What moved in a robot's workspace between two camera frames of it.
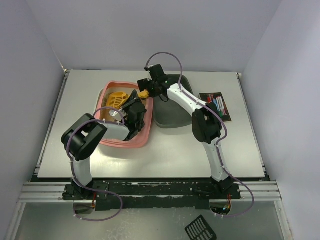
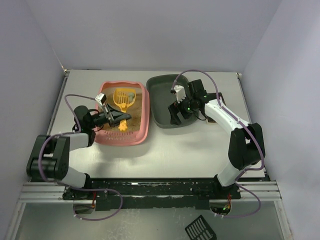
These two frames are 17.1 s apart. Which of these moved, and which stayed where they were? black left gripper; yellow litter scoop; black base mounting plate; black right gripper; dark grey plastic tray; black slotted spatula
Moved: black left gripper; black right gripper; yellow litter scoop
Stayed: black base mounting plate; dark grey plastic tray; black slotted spatula
